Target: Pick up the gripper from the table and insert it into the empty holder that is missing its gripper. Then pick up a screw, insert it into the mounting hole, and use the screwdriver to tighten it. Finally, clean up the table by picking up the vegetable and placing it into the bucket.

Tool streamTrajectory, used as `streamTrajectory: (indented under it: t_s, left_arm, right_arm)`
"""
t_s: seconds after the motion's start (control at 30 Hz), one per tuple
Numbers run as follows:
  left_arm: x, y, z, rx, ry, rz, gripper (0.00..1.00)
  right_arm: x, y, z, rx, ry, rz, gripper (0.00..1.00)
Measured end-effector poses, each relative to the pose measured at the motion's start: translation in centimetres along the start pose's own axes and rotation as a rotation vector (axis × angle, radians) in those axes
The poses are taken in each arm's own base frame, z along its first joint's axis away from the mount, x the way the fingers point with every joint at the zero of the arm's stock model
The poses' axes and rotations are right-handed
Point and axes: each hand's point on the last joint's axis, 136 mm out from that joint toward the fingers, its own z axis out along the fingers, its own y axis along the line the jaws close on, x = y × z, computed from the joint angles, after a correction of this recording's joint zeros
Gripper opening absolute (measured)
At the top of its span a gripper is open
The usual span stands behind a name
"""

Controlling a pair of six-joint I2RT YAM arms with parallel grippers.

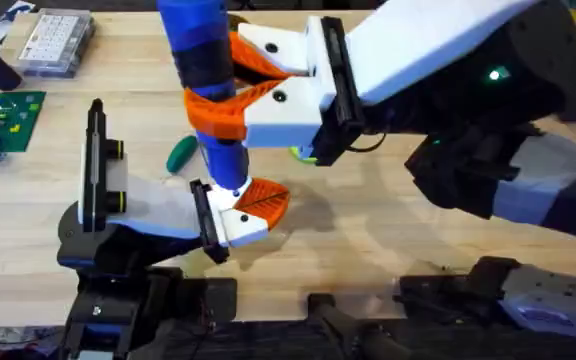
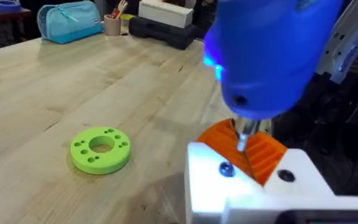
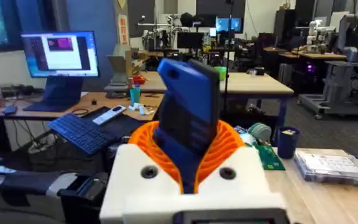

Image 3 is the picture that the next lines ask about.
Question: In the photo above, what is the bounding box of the blue electric screwdriver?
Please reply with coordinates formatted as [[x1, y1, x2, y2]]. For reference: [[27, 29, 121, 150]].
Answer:
[[152, 57, 221, 194]]

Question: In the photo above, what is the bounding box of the black printer box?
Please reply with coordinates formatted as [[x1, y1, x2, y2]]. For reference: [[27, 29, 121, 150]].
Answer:
[[57, 172, 110, 224]]

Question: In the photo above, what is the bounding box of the green circuit board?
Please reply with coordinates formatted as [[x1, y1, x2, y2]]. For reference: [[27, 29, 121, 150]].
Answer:
[[253, 144, 286, 171]]

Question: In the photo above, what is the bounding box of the wooden desk with black legs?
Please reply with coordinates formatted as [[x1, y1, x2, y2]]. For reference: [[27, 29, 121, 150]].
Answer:
[[0, 91, 165, 153]]

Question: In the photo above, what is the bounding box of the teal cup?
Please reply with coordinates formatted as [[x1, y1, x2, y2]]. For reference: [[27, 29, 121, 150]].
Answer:
[[129, 88, 142, 106]]

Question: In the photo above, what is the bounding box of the cardboard box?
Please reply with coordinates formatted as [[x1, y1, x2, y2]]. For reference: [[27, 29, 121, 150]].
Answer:
[[106, 49, 134, 87]]

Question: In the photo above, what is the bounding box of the grey tape roll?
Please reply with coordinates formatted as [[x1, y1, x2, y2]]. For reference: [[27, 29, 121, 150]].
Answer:
[[247, 122, 272, 143]]

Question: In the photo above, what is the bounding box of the dark blue cup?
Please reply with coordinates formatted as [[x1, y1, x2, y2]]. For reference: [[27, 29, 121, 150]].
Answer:
[[277, 125, 301, 161]]

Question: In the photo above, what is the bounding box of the blue keyboard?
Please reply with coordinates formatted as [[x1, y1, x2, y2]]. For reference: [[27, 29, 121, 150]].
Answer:
[[47, 113, 118, 156]]

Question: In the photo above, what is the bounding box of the clear plastic parts box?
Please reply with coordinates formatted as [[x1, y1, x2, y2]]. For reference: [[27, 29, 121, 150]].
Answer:
[[293, 150, 358, 187]]

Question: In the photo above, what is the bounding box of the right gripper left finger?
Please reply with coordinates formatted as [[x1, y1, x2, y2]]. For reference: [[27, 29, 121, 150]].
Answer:
[[99, 120, 185, 224]]

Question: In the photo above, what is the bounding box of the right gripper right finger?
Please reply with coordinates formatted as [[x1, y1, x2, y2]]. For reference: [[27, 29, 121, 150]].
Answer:
[[196, 119, 288, 208]]

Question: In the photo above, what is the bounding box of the small blue background screen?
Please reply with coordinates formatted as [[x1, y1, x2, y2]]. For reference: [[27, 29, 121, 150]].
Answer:
[[214, 16, 242, 34]]

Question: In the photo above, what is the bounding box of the green tub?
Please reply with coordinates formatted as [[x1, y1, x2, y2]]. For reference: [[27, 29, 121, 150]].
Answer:
[[213, 65, 227, 82]]

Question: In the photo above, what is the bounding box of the grey wheeled cart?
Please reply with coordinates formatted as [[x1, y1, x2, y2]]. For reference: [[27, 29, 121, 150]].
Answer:
[[297, 60, 358, 121]]

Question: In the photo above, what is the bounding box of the white remote control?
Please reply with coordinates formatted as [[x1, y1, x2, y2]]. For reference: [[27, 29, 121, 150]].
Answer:
[[92, 105, 127, 126]]

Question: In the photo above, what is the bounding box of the pale wooden work table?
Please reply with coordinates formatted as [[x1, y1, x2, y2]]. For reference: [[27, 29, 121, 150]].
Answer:
[[104, 71, 295, 147]]

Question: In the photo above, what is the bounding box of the computer monitor with bright screen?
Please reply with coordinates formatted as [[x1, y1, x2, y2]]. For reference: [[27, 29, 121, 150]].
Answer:
[[20, 30, 101, 79]]

